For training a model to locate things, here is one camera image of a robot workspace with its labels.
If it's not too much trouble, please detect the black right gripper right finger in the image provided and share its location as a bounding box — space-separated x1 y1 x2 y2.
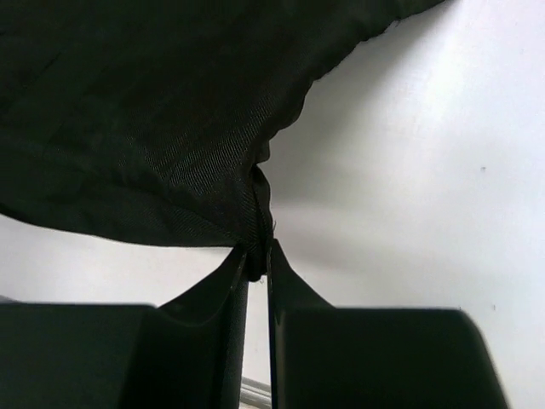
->
267 243 508 408

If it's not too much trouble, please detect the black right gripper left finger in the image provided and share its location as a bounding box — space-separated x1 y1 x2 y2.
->
1 248 248 408

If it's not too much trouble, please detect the black skirt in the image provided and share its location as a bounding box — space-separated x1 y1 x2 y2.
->
1 1 433 280

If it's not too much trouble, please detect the aluminium table edge rail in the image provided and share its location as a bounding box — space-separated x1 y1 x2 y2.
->
240 377 273 409

